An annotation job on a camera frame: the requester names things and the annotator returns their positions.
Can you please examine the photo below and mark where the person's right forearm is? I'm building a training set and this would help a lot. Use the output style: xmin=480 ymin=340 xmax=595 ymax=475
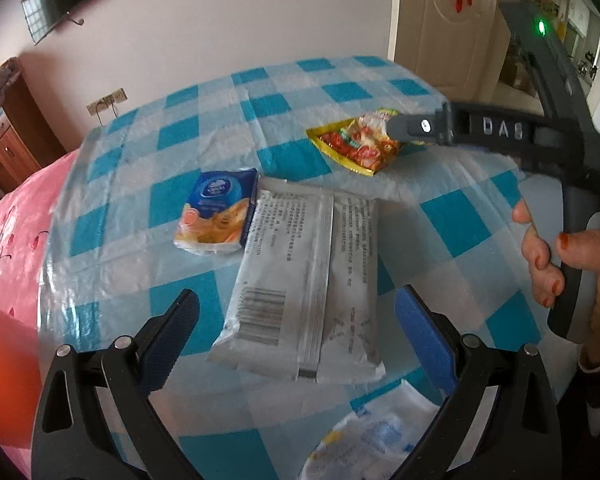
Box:
xmin=555 ymin=335 xmax=600 ymax=480

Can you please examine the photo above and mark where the blue orange tissue pack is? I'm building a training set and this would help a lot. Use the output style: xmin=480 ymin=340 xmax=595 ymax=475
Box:
xmin=173 ymin=167 xmax=260 ymax=256

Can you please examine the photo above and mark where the cream panelled door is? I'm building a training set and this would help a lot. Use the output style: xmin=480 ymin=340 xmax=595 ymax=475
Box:
xmin=387 ymin=0 xmax=527 ymax=107

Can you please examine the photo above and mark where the large white packet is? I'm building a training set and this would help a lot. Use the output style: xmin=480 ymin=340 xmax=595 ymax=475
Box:
xmin=205 ymin=176 xmax=387 ymax=385

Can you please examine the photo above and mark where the bed with pink sheet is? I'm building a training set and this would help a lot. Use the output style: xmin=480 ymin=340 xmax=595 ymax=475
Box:
xmin=0 ymin=150 xmax=81 ymax=480

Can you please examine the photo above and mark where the white blue printed packet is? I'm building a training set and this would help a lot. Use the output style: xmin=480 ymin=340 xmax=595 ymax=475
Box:
xmin=300 ymin=379 xmax=446 ymax=480

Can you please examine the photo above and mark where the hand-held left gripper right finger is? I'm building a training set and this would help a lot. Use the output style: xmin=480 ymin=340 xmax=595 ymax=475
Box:
xmin=394 ymin=284 xmax=562 ymax=480

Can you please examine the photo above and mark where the yellow snack packet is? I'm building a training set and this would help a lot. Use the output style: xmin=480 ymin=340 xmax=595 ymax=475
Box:
xmin=305 ymin=107 xmax=406 ymax=177

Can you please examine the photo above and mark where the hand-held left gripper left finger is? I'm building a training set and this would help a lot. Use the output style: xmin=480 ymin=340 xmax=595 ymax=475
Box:
xmin=30 ymin=287 xmax=203 ymax=480

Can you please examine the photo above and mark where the wooden cabinet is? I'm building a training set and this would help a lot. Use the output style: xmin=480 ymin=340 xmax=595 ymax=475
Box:
xmin=0 ymin=62 xmax=66 ymax=202

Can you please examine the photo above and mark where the wall power outlet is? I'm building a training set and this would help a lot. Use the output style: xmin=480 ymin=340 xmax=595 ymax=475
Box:
xmin=86 ymin=88 xmax=129 ymax=117

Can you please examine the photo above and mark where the blue checked tablecloth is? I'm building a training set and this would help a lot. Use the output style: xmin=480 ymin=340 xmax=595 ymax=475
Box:
xmin=37 ymin=55 xmax=557 ymax=480

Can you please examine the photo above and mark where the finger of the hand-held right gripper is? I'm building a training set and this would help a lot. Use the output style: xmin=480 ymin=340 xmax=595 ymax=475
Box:
xmin=386 ymin=102 xmax=456 ymax=147

